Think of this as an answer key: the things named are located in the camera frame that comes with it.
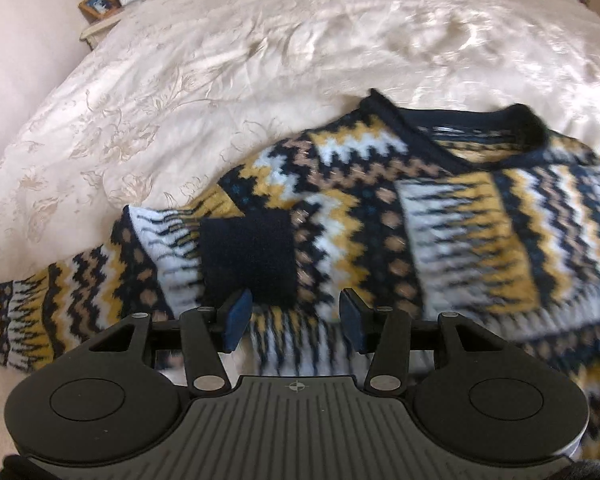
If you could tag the navy yellow zigzag knit sweater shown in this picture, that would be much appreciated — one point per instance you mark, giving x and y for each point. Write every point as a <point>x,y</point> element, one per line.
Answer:
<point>360,200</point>

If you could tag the cream embroidered bedspread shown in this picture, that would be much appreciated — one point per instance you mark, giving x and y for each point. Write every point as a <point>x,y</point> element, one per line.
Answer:
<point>229,60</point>

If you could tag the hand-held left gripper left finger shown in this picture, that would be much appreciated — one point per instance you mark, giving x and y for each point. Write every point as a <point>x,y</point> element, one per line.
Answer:
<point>236,321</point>

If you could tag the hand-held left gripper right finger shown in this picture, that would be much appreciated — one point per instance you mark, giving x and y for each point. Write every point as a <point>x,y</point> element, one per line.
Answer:
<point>354,321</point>

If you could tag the wooden picture frame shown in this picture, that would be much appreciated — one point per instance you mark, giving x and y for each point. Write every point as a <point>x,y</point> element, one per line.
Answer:
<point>98,6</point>

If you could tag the cream bedside table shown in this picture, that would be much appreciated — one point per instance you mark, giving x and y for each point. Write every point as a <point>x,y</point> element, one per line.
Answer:
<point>99,30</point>

